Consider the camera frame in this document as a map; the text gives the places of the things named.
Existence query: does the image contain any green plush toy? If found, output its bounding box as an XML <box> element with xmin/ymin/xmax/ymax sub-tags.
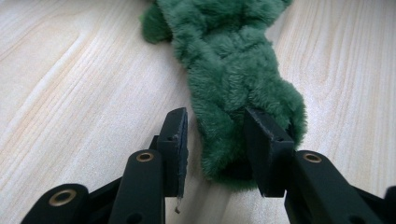
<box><xmin>139</xmin><ymin>0</ymin><xmax>308</xmax><ymax>191</ymax></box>

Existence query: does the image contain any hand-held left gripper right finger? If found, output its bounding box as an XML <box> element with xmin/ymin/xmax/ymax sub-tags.
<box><xmin>243</xmin><ymin>106</ymin><xmax>295</xmax><ymax>199</ymax></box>

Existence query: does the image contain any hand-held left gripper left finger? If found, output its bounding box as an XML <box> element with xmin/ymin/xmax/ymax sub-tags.
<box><xmin>148</xmin><ymin>106</ymin><xmax>190</xmax><ymax>216</ymax></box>

